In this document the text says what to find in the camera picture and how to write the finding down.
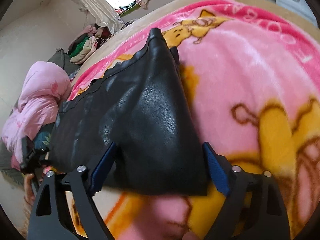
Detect cream window curtain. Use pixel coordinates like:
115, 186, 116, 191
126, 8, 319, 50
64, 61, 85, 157
79, 0, 124, 34

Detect person's right hand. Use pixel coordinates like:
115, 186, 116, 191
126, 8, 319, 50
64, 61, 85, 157
182, 231, 200, 240

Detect pile of folded clothes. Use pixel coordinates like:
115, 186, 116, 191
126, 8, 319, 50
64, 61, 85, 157
67, 24, 112, 65

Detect person's left hand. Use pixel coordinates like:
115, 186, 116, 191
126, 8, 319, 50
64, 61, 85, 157
24, 173, 35, 206

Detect pink quilted comforter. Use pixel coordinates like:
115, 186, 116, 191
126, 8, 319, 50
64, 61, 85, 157
2, 61, 72, 170

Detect teal floral pillow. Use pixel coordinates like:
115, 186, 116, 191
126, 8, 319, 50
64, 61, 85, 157
33, 123, 54, 150

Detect black leather jacket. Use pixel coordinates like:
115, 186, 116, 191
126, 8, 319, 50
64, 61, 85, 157
49, 28, 209, 196

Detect pink cartoon fleece blanket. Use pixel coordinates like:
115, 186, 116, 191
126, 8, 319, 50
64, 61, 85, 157
69, 0, 319, 237

